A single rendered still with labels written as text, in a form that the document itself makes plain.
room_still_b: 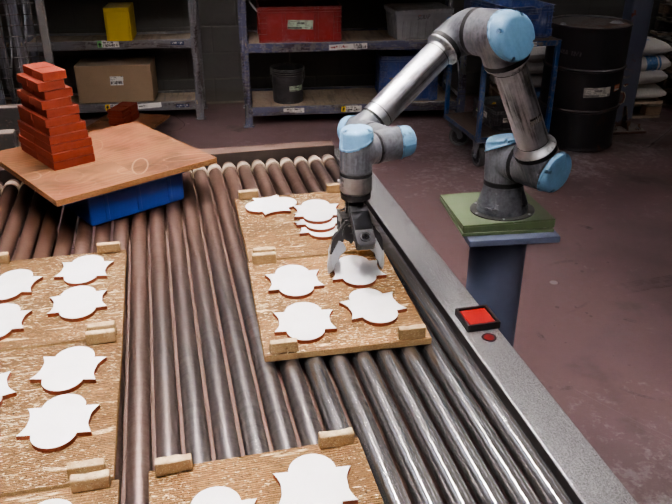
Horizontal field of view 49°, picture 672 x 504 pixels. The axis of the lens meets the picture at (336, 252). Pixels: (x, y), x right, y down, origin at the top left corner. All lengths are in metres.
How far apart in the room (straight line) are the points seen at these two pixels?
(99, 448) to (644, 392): 2.30
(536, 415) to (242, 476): 0.54
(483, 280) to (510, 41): 0.77
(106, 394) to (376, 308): 0.59
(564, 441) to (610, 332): 2.13
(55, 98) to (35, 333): 0.80
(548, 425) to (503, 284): 0.94
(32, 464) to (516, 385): 0.88
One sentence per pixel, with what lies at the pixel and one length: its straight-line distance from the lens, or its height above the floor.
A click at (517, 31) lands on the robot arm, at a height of 1.47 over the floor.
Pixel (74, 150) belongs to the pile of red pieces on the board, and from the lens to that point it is 2.27.
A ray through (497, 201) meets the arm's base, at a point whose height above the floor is 0.95.
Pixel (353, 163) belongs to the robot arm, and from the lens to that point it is 1.64.
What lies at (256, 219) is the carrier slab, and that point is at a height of 0.94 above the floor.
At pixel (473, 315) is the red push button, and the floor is 0.93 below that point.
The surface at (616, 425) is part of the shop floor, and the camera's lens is 2.95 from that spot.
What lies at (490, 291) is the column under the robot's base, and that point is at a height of 0.67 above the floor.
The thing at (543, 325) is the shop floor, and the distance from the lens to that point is 3.43.
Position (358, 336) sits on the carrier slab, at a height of 0.94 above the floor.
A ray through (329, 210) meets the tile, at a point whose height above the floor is 0.97.
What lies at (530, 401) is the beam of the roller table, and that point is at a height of 0.92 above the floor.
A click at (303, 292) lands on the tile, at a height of 0.95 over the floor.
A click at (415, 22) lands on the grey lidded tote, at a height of 0.78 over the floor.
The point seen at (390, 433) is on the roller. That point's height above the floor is 0.91.
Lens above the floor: 1.79
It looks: 27 degrees down
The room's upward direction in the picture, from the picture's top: straight up
